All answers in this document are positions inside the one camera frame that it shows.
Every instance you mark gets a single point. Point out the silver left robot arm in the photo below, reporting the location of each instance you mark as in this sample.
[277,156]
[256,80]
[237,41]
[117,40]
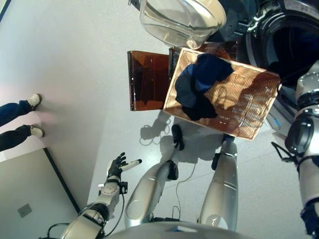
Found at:
[107,196]

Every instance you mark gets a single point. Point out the grey robot torso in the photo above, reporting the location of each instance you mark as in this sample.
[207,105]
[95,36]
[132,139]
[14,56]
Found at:
[179,231]

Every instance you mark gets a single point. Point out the silver right robot leg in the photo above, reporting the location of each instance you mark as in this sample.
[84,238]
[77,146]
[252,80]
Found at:
[221,189]

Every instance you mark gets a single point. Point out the blue garment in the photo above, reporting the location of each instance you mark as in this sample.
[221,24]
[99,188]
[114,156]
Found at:
[209,72]

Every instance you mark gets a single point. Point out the dark grey washing machine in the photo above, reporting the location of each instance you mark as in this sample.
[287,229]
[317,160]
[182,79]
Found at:
[274,32]

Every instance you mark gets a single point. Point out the dark trouser leg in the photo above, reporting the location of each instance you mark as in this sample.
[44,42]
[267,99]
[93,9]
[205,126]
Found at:
[15,112]
[15,139]

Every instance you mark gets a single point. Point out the rectangular wicker laundry basket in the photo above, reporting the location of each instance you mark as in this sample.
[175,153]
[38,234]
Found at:
[239,99]

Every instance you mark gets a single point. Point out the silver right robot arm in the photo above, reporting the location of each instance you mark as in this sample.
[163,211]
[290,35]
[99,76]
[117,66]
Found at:
[306,139]

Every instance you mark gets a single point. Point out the round washing machine door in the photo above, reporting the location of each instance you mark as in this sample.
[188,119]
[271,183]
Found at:
[179,20]

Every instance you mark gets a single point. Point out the silver robot leg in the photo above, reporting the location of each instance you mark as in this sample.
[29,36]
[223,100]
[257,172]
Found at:
[221,189]
[147,194]

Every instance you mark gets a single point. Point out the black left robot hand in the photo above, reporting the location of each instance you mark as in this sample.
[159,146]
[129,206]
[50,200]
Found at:
[114,169]

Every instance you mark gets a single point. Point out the silver left robot leg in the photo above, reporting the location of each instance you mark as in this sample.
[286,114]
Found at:
[147,194]

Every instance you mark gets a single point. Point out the grey wall socket plate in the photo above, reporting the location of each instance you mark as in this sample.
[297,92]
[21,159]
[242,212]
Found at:
[24,210]

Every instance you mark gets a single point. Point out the white sneaker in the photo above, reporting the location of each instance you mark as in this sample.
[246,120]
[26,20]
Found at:
[37,131]
[34,99]

